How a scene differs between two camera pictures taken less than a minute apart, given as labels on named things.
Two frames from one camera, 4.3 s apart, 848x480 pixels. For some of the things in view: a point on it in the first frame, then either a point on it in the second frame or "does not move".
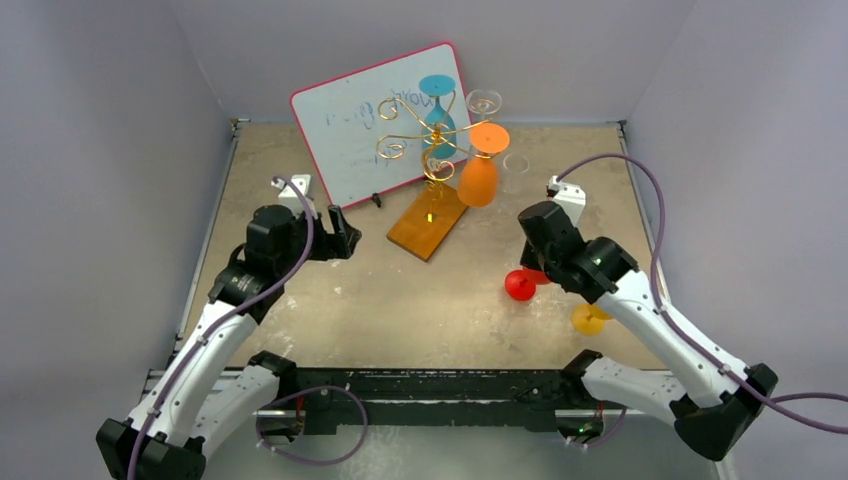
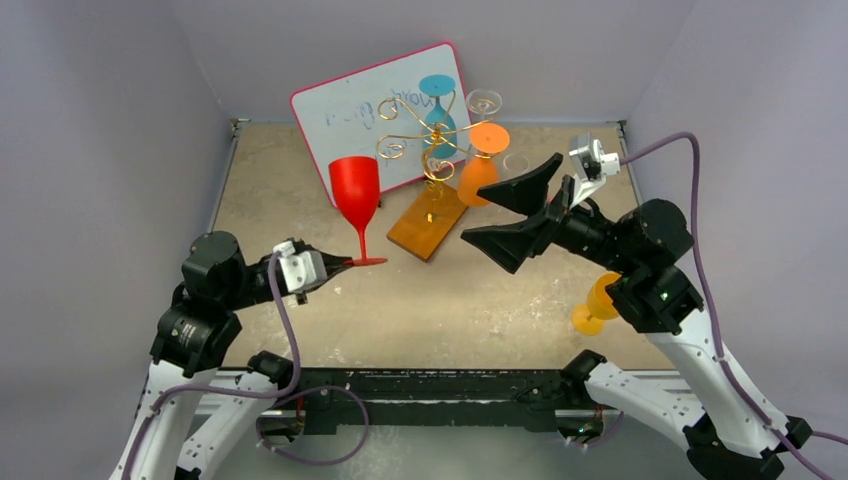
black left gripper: [333, 246] -> [332, 265]
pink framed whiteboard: [387, 125] does not move
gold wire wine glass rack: [437, 208] does not move
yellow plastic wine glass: [589, 319] does not move
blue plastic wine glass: [438, 132] does not move
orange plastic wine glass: [478, 184] does not move
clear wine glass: [483, 102] does not move
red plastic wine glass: [521, 284] -> [356, 184]
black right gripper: [534, 258] -> [555, 216]
